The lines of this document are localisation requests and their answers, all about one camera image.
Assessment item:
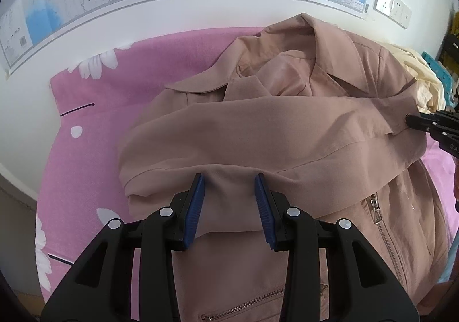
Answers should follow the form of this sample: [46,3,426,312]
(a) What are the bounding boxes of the cream yellow garment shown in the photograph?
[385,43,447,115]

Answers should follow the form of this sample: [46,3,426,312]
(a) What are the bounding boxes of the pink floral bedsheet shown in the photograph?
[35,26,459,313]

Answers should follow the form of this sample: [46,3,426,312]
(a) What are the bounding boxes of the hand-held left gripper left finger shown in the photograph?
[40,173,207,322]

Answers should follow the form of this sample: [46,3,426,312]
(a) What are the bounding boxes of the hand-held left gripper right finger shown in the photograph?
[254,172,420,322]

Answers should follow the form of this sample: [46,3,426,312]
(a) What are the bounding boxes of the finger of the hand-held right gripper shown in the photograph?
[405,113,445,137]
[422,109,459,127]

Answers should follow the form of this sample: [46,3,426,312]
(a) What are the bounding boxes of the blue perforated plastic basket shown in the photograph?
[421,51,458,108]

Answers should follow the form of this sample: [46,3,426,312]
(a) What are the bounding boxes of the dusty pink zip jacket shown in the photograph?
[118,13,450,322]

